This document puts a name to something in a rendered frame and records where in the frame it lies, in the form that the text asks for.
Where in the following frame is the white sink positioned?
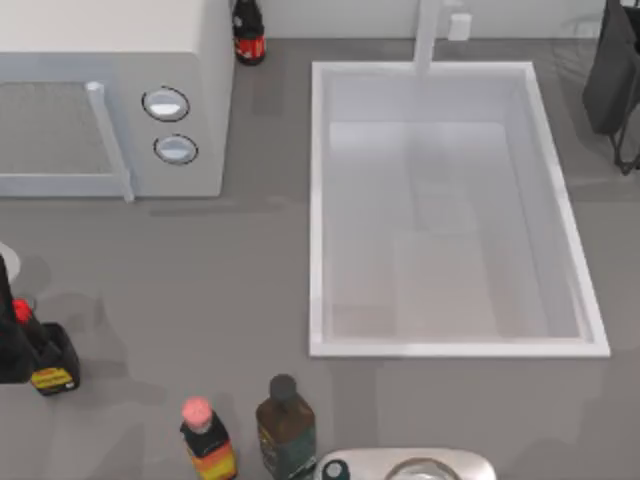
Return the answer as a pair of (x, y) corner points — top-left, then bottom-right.
(307, 60), (612, 359)

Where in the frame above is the pale microwave oven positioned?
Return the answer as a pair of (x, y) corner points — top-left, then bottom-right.
(0, 0), (237, 204)

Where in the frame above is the small silver microwave knob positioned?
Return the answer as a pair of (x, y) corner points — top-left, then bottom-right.
(152, 133), (200, 165)

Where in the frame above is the brown bottle with grey cap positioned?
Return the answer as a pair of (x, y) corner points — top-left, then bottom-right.
(255, 373), (318, 480)

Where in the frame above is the large silver microwave knob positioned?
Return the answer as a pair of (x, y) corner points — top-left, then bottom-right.
(141, 85), (191, 123)

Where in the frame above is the dark bottle with red label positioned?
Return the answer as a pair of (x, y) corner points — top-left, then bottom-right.
(231, 0), (268, 67)

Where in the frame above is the silver rounded appliance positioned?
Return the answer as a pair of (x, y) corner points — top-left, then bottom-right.
(313, 447), (500, 480)

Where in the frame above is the tall white tap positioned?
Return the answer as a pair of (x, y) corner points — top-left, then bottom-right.
(411, 0), (447, 77)

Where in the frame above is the dark bottle with pink cap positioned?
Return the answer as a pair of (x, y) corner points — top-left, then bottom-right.
(179, 396), (240, 480)

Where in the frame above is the small white tap lever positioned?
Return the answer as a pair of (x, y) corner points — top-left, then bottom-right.
(448, 12), (472, 42)

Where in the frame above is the black bottle with red cap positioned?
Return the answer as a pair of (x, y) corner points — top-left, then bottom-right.
(11, 297), (82, 397)

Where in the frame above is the pale microwave door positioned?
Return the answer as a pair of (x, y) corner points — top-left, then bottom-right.
(0, 79), (132, 197)

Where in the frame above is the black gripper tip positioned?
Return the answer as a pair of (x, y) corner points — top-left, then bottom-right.
(0, 252), (35, 387)

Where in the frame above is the pale microwave door handle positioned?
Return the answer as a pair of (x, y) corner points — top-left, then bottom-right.
(83, 80), (137, 204)

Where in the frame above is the black frame stand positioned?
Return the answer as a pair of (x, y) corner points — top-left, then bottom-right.
(581, 0), (640, 177)

